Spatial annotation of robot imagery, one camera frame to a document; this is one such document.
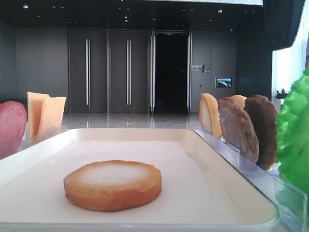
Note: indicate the rear brown meat patty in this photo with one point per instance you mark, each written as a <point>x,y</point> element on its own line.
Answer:
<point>263,114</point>

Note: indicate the wall display screen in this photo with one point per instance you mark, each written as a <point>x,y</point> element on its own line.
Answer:
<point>223,82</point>

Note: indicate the potted green plant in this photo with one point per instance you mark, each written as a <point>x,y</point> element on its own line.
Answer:
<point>281,94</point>

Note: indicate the brown meat patty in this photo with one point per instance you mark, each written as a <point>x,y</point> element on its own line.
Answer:
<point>263,114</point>
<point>238,129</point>

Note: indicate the cream plastic tray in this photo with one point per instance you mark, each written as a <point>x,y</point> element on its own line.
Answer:
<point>201,190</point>

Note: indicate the front toasted bread slice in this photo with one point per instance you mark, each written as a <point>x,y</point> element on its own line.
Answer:
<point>209,115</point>

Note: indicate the rear yellow cheese slice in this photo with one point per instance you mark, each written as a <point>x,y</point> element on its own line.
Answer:
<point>35,101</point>

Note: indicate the toasted bread slice on tray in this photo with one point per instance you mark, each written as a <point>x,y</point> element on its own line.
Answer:
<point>113,185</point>

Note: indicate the rear toasted bread slice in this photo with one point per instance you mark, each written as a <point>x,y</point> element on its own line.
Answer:
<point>239,99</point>

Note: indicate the front green lettuce leaf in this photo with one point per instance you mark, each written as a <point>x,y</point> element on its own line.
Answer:
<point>293,134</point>

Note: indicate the dark double door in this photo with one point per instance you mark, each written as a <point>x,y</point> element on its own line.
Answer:
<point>109,71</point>

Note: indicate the front brown meat patty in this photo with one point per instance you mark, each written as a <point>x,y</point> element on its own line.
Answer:
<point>238,129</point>

